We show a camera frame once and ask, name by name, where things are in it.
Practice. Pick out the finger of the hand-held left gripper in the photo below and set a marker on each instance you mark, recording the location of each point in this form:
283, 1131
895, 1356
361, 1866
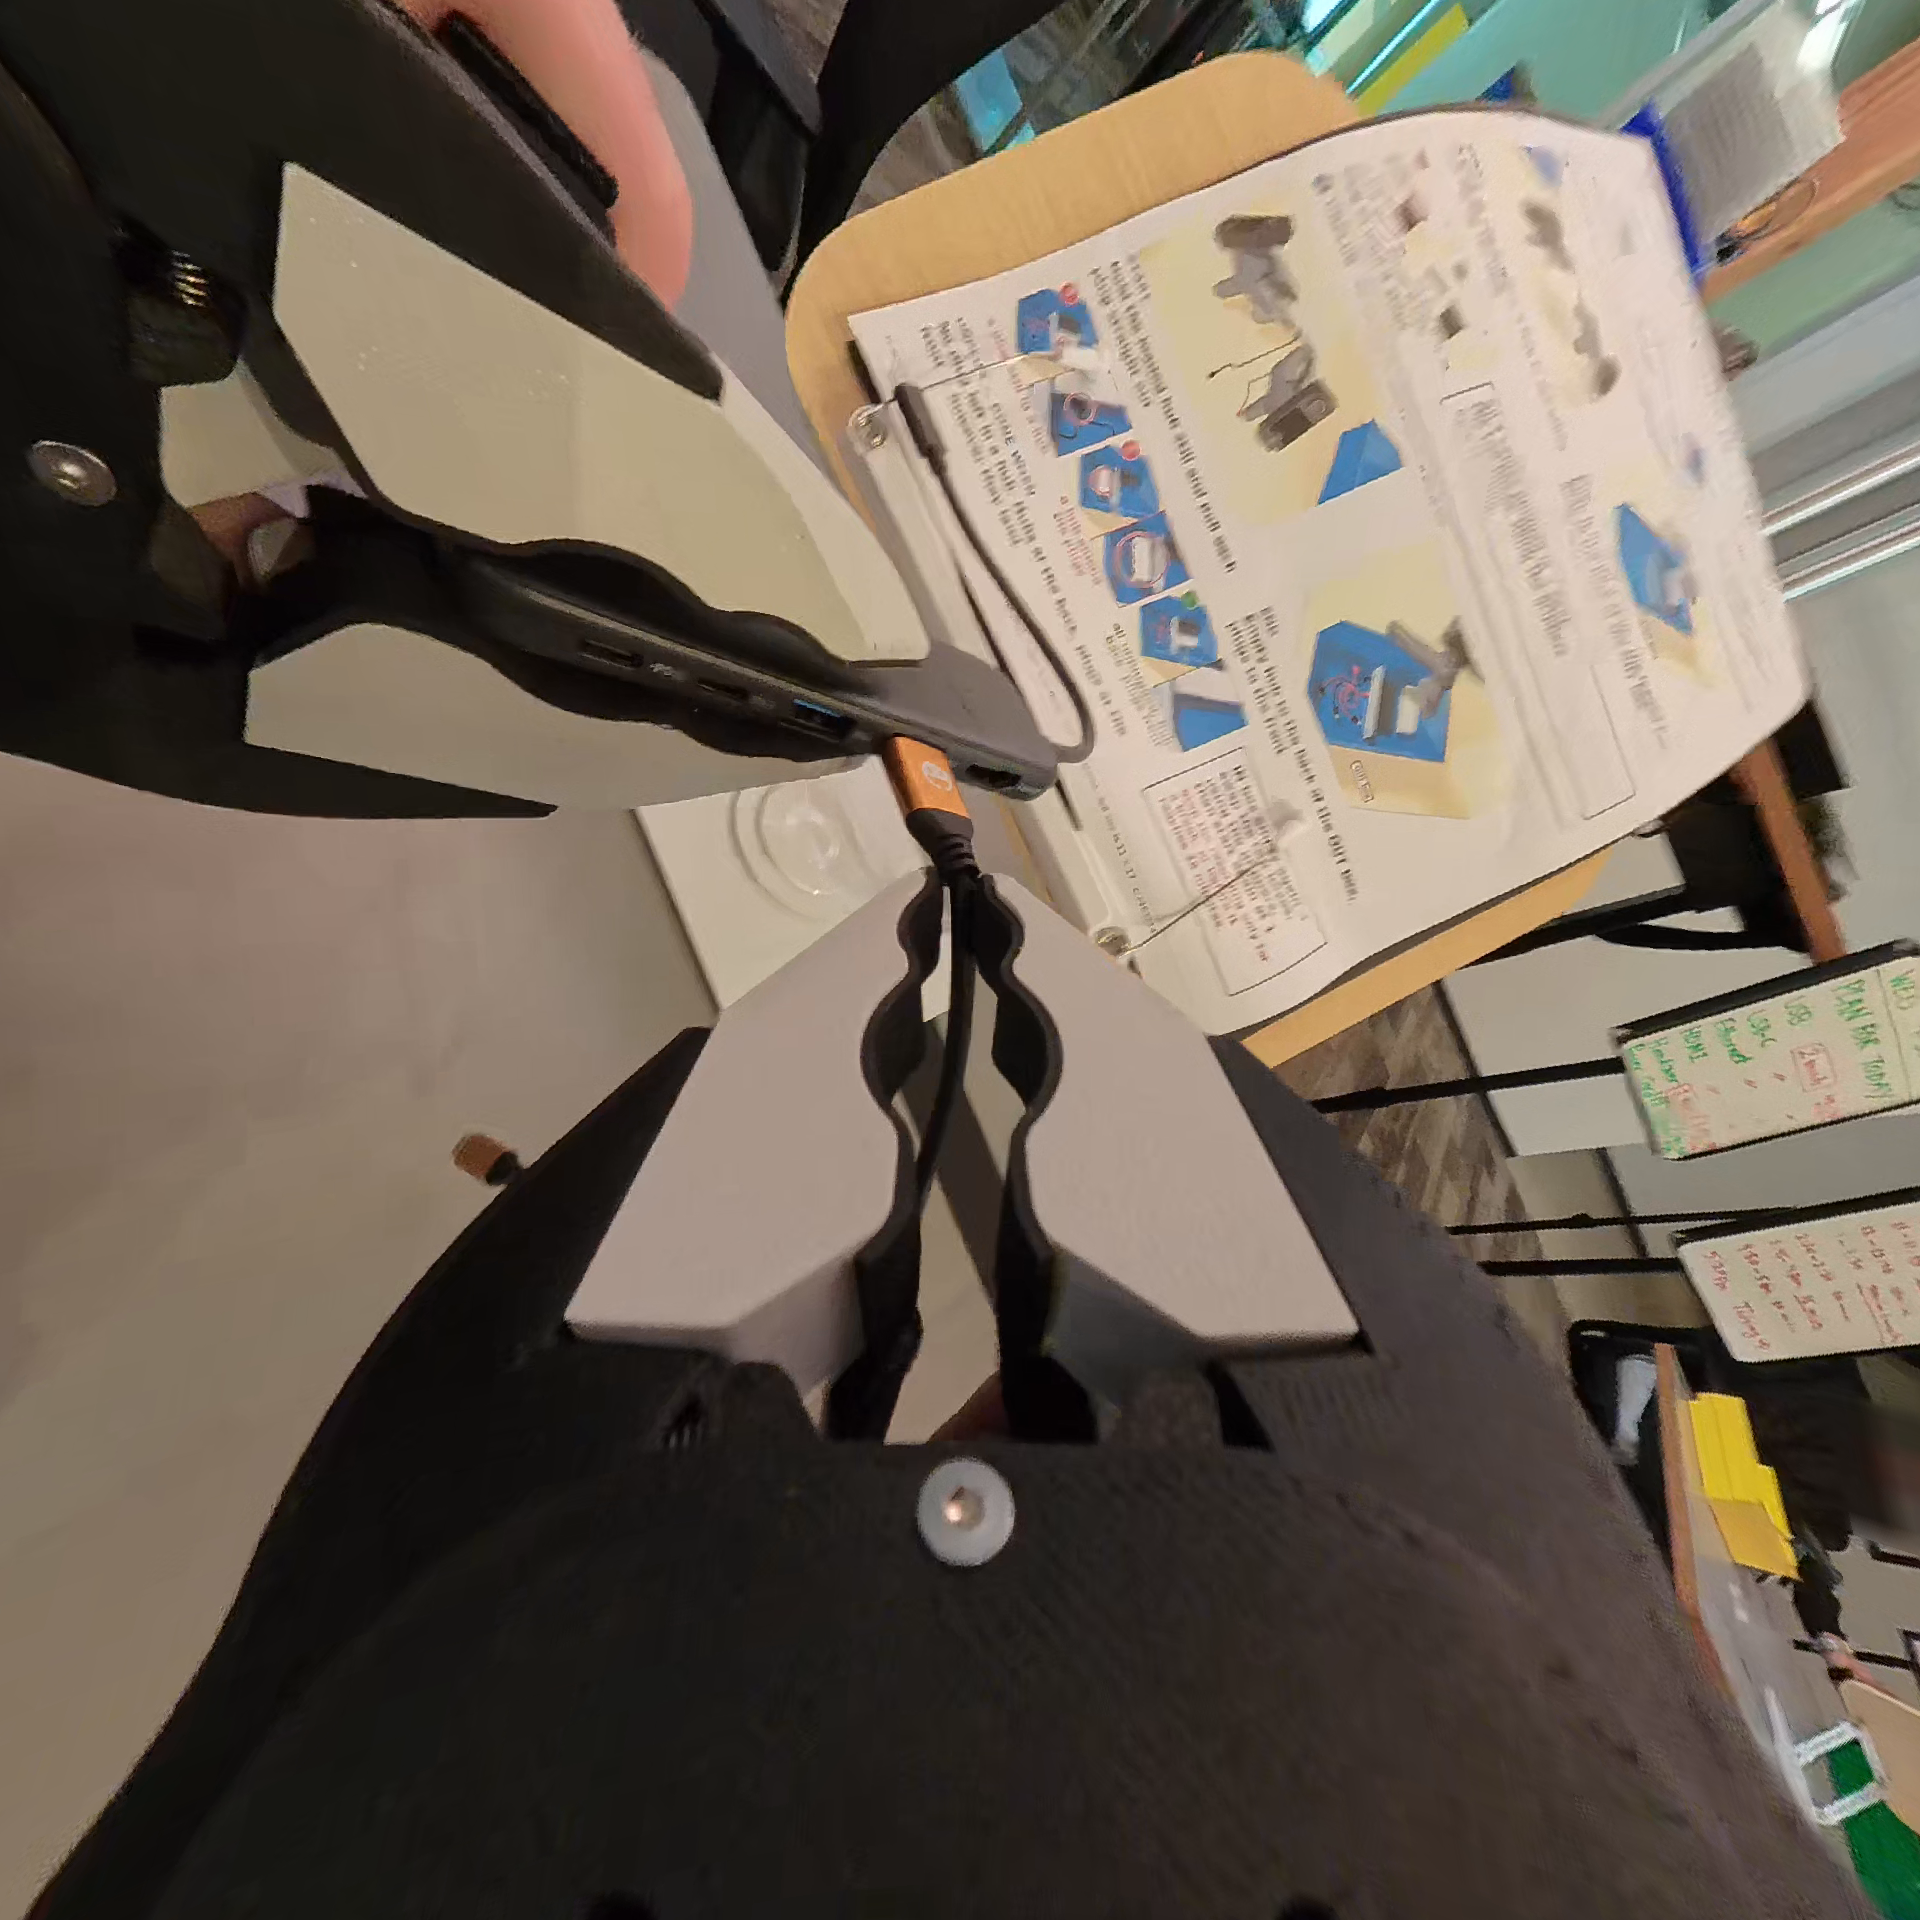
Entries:
539, 422
391, 720

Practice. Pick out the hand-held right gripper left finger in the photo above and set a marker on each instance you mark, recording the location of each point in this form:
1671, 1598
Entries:
737, 1201

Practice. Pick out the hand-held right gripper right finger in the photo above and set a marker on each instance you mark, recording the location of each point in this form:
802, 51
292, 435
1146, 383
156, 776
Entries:
1187, 1201

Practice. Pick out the slim black usb hub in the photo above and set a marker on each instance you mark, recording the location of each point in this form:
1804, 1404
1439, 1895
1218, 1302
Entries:
691, 644

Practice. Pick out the person's left hand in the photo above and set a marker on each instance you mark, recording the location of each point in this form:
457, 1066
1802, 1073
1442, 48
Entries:
646, 151

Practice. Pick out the white easel board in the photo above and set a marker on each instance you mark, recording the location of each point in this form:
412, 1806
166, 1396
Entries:
1802, 1284
1771, 1066

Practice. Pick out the yellow plastic bin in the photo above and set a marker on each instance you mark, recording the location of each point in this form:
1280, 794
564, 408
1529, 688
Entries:
1739, 1487

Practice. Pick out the printed instruction sheet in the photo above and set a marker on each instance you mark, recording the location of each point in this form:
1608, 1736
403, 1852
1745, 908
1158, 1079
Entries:
1441, 540

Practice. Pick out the wooden work table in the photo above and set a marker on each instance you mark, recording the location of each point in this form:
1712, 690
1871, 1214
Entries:
1802, 1680

